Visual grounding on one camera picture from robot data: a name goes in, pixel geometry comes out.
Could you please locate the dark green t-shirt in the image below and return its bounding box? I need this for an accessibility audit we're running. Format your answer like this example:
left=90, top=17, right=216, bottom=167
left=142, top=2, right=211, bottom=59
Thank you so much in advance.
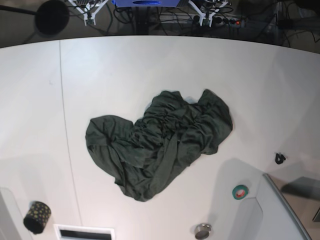
left=85, top=89, right=233, bottom=202

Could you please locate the white power strip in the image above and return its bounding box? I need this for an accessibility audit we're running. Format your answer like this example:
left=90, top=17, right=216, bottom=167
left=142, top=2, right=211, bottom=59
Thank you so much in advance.
left=155, top=12, right=246, bottom=28

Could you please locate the green tape roll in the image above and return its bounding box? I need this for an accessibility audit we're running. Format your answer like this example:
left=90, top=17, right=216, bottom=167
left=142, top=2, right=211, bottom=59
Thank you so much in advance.
left=232, top=184, right=249, bottom=200

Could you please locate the round metal tin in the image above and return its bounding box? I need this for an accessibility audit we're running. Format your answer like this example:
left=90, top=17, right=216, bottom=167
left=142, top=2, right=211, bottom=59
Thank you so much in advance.
left=194, top=223, right=212, bottom=240

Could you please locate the blue box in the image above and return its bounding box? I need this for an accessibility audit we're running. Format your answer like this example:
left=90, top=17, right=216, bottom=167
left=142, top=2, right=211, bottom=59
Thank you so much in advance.
left=111, top=0, right=180, bottom=8

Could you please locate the small black clip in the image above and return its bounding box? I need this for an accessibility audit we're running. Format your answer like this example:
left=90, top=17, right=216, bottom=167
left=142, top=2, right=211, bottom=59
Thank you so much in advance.
left=274, top=152, right=287, bottom=165

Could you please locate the black round stand base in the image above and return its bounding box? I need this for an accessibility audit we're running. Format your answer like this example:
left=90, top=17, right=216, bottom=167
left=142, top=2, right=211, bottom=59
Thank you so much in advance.
left=34, top=0, right=70, bottom=37

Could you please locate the white slotted tray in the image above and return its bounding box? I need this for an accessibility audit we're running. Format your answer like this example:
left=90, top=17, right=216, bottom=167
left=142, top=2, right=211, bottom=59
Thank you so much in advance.
left=53, top=224, right=116, bottom=240

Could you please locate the black gold dotted cup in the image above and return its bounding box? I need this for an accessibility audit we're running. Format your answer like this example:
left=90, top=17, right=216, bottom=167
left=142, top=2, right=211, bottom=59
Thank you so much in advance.
left=23, top=201, right=52, bottom=235

